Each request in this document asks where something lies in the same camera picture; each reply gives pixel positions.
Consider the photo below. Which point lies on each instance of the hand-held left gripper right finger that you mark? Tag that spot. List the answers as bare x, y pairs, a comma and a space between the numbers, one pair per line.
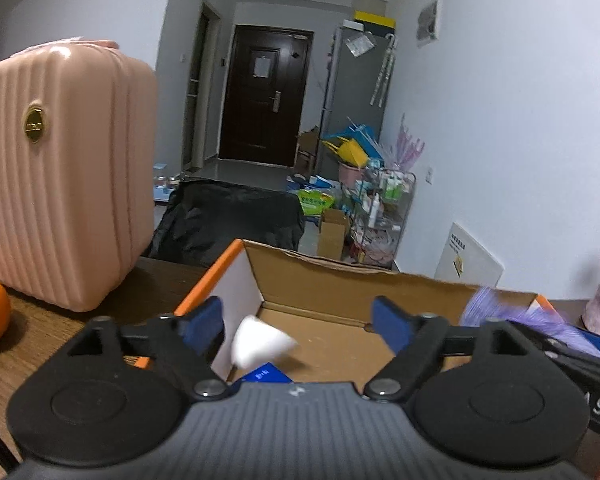
391, 325

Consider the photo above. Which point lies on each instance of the side door frame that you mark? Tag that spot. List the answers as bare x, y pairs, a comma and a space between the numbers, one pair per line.
197, 90

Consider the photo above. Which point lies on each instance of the blue bag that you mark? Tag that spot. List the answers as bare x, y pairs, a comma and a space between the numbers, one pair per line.
360, 130

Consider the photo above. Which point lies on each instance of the white leaning board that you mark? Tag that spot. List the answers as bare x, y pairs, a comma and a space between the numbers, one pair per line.
467, 260

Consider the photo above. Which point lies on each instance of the open brown cardboard box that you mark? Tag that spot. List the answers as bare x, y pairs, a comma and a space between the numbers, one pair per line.
307, 147

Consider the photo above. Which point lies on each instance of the small blue packet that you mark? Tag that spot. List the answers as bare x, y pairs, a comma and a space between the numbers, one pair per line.
264, 374

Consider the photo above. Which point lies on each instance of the orange cardboard box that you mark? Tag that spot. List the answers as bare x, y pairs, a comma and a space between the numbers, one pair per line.
325, 280

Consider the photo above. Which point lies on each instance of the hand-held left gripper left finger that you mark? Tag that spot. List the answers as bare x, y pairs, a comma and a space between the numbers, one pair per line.
206, 325

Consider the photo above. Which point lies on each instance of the pink bucket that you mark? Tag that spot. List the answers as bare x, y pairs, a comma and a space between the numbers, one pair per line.
351, 174

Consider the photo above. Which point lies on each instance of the purple satin cloth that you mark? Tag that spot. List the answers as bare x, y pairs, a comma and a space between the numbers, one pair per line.
495, 307

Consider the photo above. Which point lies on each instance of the dark brown entrance door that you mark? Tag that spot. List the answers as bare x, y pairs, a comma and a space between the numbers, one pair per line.
250, 110

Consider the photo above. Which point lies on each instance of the white paper on door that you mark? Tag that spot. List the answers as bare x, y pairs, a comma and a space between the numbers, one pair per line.
261, 66

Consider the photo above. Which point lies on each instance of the yellow and black box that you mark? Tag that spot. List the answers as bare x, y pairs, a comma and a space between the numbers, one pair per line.
375, 19

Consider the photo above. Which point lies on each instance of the clear plastic bag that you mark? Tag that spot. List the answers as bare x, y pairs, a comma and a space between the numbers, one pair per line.
359, 44

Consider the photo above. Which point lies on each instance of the green and yellow bag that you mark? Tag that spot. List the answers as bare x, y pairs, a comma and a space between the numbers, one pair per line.
316, 201

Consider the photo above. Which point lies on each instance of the purple wall sticker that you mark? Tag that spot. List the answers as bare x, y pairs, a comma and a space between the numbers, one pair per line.
405, 145

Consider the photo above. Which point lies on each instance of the white electrical panel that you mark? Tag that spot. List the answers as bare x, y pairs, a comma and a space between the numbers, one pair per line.
428, 21

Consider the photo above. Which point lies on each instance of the pink ribbed suitcase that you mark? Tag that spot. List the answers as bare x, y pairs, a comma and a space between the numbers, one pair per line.
70, 175

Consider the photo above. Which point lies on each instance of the small upright cardboard box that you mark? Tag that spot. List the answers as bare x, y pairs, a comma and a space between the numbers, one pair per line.
332, 235

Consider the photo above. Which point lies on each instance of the grey refrigerator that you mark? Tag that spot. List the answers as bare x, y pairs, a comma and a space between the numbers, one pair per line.
350, 95

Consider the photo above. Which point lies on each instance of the white wall socket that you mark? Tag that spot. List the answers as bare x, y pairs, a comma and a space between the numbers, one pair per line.
430, 175

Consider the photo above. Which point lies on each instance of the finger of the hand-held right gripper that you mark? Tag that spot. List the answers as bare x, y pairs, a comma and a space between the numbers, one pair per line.
580, 367

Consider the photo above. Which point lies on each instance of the metal trolley rack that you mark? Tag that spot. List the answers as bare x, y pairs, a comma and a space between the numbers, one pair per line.
387, 210

